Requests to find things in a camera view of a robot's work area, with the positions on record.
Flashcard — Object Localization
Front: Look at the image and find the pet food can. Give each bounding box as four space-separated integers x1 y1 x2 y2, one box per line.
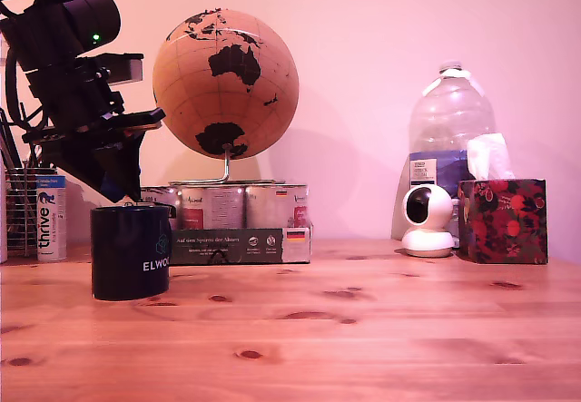
139 186 182 230
179 185 246 230
244 184 311 230

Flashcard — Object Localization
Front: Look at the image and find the black mug with white lettering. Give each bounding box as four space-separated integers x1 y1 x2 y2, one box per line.
89 204 177 302

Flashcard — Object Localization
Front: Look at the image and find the wire mesh basket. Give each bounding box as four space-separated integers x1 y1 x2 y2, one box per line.
5 167 43 259

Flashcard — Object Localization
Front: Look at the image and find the floral tissue box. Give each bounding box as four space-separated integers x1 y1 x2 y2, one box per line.
457 176 549 266

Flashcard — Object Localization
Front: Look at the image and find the white thrive tube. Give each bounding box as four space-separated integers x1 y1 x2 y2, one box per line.
36 175 68 263

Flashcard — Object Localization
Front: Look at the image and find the grey gripper camera box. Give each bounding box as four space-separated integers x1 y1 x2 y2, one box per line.
93 52 145 87

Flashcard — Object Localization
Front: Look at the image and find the large clear water bottle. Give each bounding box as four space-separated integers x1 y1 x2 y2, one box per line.
391 59 497 240

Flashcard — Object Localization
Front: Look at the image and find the small white round camera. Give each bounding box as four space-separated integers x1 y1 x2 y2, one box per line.
400 184 456 259

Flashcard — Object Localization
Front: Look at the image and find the white tissue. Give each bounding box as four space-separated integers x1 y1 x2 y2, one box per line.
466 132 517 181

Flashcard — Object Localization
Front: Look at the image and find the cork globe on metal stand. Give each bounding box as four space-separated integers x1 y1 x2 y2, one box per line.
152 7 301 187

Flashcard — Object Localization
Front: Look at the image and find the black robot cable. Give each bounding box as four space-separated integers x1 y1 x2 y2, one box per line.
3 46 52 132

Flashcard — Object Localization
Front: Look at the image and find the dark cardboard can tray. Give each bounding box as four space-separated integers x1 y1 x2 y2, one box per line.
169 225 314 266

